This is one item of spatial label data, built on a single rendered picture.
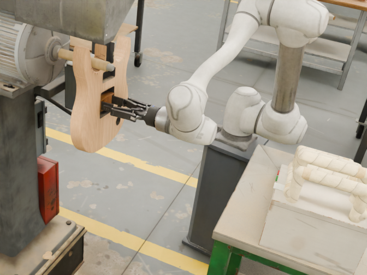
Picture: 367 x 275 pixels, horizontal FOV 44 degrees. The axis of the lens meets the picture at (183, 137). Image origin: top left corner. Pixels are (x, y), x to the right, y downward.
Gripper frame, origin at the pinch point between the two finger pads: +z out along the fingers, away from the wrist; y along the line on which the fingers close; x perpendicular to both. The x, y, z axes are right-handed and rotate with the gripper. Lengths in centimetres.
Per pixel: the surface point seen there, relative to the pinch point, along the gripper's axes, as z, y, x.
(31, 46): 17.8, -20.6, 20.7
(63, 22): 1.7, -27.5, 32.9
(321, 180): -78, -28, 10
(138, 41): 115, 271, -53
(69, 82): 23.3, 10.3, -1.4
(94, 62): -0.1, -11.9, 18.0
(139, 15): 116, 269, -27
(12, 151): 33.2, -11.8, -26.3
